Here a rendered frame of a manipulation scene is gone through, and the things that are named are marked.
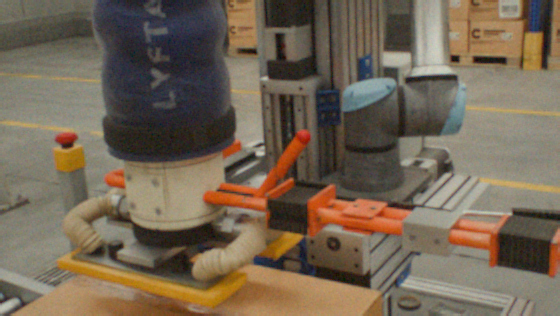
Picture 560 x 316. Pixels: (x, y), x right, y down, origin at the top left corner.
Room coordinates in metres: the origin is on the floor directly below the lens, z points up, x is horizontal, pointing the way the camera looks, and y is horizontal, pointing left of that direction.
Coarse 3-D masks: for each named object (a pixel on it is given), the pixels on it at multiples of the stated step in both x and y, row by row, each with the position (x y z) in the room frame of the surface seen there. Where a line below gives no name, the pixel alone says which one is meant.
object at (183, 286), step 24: (120, 240) 1.15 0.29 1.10; (72, 264) 1.13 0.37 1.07; (96, 264) 1.12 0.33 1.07; (120, 264) 1.11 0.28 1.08; (168, 264) 1.10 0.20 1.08; (192, 264) 1.09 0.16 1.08; (144, 288) 1.05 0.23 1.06; (168, 288) 1.02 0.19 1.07; (192, 288) 1.01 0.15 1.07; (216, 288) 1.01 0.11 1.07
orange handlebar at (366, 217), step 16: (240, 144) 1.42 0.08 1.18; (112, 176) 1.24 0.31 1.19; (208, 192) 1.12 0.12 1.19; (256, 208) 1.07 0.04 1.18; (320, 208) 1.02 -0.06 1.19; (336, 208) 1.04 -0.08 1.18; (352, 208) 1.00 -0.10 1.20; (368, 208) 1.00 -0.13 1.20; (384, 208) 1.00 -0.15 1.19; (336, 224) 1.00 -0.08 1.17; (352, 224) 0.98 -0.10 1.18; (368, 224) 0.97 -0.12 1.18; (384, 224) 0.95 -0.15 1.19; (400, 224) 0.94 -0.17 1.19; (464, 224) 0.93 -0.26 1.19; (480, 224) 0.93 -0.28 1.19; (496, 224) 0.92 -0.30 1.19; (464, 240) 0.89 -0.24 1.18; (480, 240) 0.88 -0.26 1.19
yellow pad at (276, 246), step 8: (248, 216) 1.23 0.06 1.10; (272, 240) 1.18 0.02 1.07; (280, 240) 1.18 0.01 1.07; (288, 240) 1.18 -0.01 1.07; (296, 240) 1.20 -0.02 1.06; (272, 248) 1.15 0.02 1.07; (280, 248) 1.15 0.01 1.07; (288, 248) 1.17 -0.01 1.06; (264, 256) 1.15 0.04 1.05; (272, 256) 1.14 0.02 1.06
